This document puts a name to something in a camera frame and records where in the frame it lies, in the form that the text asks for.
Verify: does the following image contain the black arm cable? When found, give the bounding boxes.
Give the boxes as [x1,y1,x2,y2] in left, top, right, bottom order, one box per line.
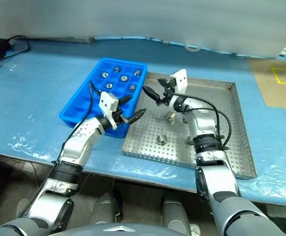
[166,89,233,150]
[52,81,104,166]

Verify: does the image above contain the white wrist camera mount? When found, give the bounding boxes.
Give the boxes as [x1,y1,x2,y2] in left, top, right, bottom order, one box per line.
[99,91,120,130]
[169,69,188,93]

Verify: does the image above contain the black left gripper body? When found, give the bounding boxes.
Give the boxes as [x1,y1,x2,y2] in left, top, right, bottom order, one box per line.
[110,107,131,127]

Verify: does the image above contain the grey rounded robot leg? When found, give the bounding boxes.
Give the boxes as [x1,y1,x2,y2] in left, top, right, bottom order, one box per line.
[92,191,123,226]
[160,193,192,236]

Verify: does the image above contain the grey robot chest with emblem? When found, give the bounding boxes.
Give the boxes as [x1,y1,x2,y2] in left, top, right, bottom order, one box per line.
[48,222,173,236]

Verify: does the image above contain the white rounded floor object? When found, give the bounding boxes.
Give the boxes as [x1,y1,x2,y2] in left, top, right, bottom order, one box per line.
[189,223,201,236]

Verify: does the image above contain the perforated metal tray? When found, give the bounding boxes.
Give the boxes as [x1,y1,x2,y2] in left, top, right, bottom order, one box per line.
[122,72,257,180]

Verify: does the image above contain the grey power strip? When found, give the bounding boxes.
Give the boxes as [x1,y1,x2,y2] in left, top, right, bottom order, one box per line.
[29,36,96,45]

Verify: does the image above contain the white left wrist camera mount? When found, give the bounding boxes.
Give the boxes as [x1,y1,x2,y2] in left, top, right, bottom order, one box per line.
[99,91,120,130]

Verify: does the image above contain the brown cardboard sheet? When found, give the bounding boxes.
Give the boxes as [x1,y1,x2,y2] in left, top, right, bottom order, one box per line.
[248,59,286,110]

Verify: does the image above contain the blue plastic compartment tray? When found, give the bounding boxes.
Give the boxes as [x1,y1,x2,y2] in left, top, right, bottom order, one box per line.
[59,57,149,139]

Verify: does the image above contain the white tape ring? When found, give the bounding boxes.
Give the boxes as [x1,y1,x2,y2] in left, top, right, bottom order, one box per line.
[184,43,202,53]

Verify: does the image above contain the black power adapter cable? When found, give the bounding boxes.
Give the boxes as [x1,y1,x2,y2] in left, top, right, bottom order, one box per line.
[0,35,31,61]

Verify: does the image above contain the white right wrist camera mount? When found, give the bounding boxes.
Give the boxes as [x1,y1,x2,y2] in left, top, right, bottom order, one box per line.
[169,69,188,93]

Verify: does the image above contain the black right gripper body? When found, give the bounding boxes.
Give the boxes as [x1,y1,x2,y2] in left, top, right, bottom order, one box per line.
[162,78,177,107]

